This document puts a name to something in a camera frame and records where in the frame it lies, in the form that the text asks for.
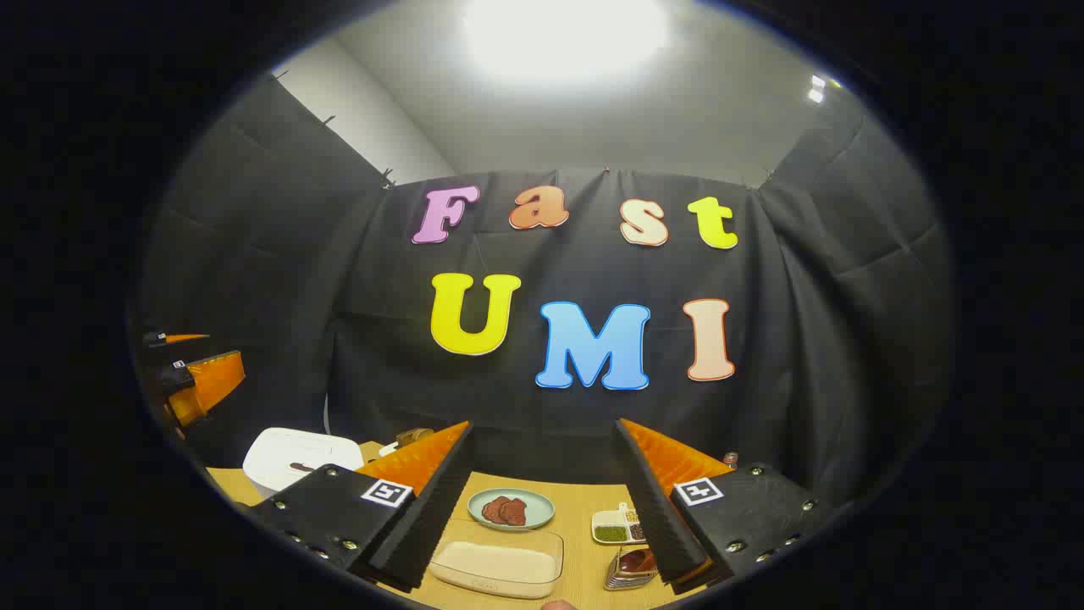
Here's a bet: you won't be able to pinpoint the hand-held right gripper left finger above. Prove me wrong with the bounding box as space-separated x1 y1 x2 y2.
250 420 476 594

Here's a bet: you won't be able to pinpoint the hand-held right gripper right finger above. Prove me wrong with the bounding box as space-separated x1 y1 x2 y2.
614 418 836 595

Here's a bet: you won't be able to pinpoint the metal wire chopstick holder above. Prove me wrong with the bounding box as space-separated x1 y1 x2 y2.
604 545 661 592

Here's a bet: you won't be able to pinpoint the white rice cooker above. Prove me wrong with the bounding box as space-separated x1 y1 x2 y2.
243 428 366 499

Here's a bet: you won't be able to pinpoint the white divided dish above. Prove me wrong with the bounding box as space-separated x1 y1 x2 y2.
591 503 649 546

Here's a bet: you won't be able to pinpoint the brown meat slices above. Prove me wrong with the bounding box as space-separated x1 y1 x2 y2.
482 496 528 526

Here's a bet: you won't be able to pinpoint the clear plastic container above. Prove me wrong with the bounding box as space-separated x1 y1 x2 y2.
429 518 565 601

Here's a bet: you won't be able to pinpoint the pale green plate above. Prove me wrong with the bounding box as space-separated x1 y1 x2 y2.
467 488 556 532

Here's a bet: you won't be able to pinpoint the black backdrop cloth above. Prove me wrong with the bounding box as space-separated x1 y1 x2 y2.
135 72 958 509

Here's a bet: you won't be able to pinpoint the bright ceiling light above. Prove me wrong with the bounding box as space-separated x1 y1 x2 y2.
462 0 672 83

